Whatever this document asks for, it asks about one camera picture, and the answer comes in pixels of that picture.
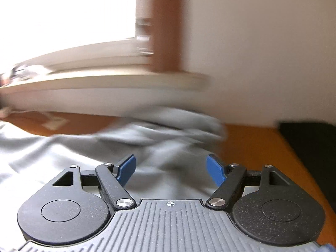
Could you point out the white window frame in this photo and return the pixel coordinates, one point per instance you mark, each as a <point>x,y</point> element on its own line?
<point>92,53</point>

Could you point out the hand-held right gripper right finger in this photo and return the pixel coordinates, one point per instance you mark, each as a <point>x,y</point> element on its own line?
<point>215,170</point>

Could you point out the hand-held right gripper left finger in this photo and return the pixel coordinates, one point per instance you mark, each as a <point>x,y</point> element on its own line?
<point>127,169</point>

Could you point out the black bag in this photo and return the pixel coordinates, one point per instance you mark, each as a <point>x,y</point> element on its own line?
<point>309,149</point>

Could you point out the wooden window frame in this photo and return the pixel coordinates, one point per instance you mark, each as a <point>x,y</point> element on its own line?
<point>168,31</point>

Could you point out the beige window sill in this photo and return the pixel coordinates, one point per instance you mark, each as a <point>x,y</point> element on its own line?
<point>105,86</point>

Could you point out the grey sweatshirt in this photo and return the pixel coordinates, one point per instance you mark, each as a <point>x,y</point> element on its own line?
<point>52,152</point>

